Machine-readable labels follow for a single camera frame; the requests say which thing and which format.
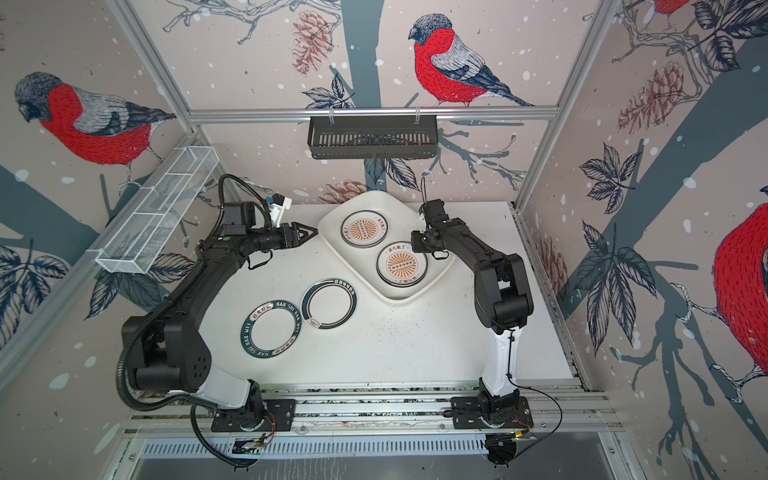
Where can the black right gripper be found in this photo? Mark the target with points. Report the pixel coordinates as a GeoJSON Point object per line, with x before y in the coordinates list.
{"type": "Point", "coordinates": [420, 242]}

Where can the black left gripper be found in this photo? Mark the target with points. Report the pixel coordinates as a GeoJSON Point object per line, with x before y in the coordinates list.
{"type": "Point", "coordinates": [295, 237]}

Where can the green rim plate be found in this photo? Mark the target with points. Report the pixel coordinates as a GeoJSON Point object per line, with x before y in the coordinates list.
{"type": "Point", "coordinates": [329, 303]}
{"type": "Point", "coordinates": [270, 329]}

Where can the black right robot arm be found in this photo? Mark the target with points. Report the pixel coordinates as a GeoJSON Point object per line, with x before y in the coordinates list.
{"type": "Point", "coordinates": [502, 295]}

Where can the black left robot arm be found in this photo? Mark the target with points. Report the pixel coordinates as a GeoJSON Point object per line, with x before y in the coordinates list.
{"type": "Point", "coordinates": [165, 358]}

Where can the white plastic bin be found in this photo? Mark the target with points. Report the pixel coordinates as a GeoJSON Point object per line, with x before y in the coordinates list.
{"type": "Point", "coordinates": [402, 220]}

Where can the horizontal aluminium crossbar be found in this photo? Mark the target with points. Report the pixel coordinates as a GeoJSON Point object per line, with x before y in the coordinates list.
{"type": "Point", "coordinates": [490, 113]}

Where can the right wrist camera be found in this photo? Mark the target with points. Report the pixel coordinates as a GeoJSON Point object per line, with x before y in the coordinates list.
{"type": "Point", "coordinates": [433, 211]}

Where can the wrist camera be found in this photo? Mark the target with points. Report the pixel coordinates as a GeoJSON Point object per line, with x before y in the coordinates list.
{"type": "Point", "coordinates": [433, 211]}
{"type": "Point", "coordinates": [278, 204]}

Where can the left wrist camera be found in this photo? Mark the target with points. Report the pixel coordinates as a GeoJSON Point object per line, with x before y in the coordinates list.
{"type": "Point", "coordinates": [278, 204]}

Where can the black hanging wire basket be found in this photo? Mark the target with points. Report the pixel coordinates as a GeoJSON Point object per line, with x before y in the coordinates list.
{"type": "Point", "coordinates": [373, 137]}

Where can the white mesh wall shelf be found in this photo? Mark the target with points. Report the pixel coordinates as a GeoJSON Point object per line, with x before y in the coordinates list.
{"type": "Point", "coordinates": [142, 236]}

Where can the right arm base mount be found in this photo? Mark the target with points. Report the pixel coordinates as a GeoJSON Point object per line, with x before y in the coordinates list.
{"type": "Point", "coordinates": [483, 412]}

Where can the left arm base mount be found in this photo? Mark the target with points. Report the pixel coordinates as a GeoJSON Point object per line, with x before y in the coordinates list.
{"type": "Point", "coordinates": [264, 416]}

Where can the aluminium rail base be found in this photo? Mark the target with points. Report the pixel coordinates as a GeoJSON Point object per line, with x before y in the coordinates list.
{"type": "Point", "coordinates": [435, 410]}

